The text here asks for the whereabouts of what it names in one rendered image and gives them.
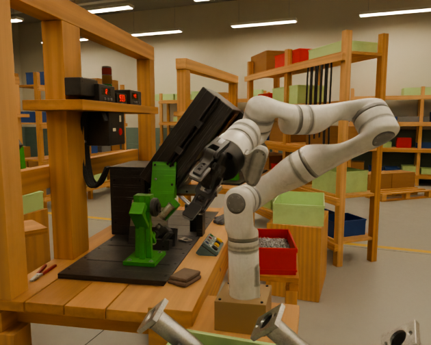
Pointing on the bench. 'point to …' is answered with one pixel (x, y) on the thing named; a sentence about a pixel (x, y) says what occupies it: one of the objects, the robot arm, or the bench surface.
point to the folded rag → (185, 277)
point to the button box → (209, 247)
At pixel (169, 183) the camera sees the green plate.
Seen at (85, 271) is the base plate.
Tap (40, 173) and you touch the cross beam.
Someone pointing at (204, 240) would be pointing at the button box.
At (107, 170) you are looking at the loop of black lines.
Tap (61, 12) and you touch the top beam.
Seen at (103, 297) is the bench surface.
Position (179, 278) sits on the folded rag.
